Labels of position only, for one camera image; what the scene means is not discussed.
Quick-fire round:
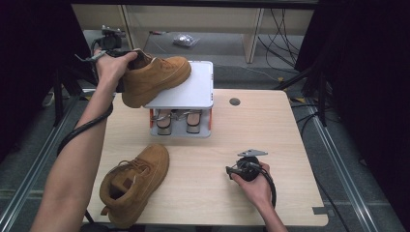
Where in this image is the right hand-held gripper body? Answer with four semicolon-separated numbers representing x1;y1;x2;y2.
237;148;269;183

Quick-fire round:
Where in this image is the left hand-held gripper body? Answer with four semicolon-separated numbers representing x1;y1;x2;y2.
96;25;126;51

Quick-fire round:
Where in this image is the tan suede boot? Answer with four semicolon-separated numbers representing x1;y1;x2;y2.
121;47;192;109
99;143;170;230

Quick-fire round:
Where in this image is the glitter strap heeled sandal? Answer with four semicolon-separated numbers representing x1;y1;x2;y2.
154;108;177;136
180;108;205;135

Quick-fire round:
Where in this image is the white two-tier shoe rack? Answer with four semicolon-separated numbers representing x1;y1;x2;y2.
141;60;215;139

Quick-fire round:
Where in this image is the person's left hand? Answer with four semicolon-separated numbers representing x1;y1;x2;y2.
94;47;138;90

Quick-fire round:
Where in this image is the person's right hand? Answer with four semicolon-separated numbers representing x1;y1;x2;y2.
230;161;274;211

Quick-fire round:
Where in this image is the clear plastic bag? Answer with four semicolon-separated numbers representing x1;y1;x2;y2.
172;33;201;48

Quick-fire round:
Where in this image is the black metal tripod stand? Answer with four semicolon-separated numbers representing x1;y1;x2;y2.
52;66;115;127
274;67;330;128

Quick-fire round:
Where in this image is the black curtain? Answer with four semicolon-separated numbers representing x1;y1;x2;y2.
294;0;410;223
0;0;102;162

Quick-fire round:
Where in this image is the beige wooden shelf unit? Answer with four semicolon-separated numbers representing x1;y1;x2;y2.
70;3;315;64

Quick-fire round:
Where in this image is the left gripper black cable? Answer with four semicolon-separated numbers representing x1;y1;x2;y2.
56;38;114;158

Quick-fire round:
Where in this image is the thin black floor cable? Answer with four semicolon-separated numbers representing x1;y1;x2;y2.
313;178;344;225

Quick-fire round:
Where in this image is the aluminium floor rail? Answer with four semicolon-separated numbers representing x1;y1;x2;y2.
0;96;80;232
306;98;381;232

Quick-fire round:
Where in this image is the thin white floor cable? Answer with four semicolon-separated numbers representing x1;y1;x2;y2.
214;63;282;82

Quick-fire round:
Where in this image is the bundle of black floor cables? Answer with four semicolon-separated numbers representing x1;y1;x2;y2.
257;9;304;70

